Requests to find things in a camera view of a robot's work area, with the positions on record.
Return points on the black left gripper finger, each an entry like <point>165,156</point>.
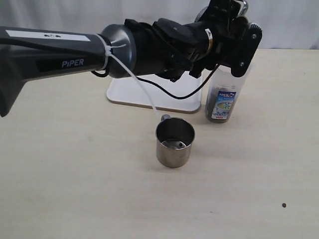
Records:
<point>219,13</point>
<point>238,27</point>

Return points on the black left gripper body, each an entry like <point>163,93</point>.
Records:
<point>234,54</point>

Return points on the steel mug with pellets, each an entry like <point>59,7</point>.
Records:
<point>243,8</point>

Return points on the steel mug with handle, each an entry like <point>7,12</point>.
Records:
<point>169,133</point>

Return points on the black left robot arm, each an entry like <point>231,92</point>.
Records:
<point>164,48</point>

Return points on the clear plastic container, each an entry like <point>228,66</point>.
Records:
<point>223,93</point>

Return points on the white zip tie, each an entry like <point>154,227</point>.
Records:
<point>108,53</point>

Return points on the white plastic tray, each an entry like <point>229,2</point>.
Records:
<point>125,91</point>

